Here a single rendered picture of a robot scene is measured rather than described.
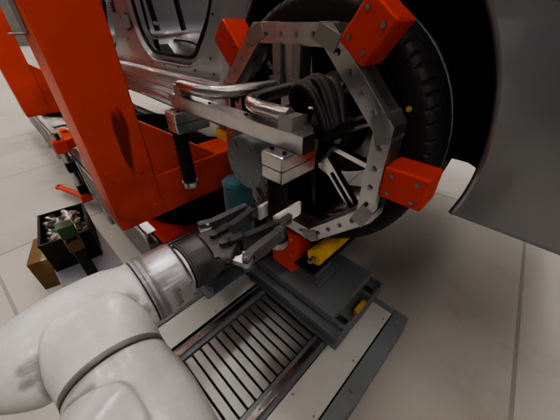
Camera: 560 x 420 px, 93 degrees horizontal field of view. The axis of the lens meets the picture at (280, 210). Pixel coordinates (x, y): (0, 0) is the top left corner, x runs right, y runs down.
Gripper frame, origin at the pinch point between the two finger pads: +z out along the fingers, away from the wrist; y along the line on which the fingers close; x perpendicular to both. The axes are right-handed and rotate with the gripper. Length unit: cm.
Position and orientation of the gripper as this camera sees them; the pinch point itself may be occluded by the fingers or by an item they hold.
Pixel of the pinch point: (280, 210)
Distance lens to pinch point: 50.2
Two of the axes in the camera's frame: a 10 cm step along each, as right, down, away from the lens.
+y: 7.2, 4.1, -5.7
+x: 0.0, -8.1, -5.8
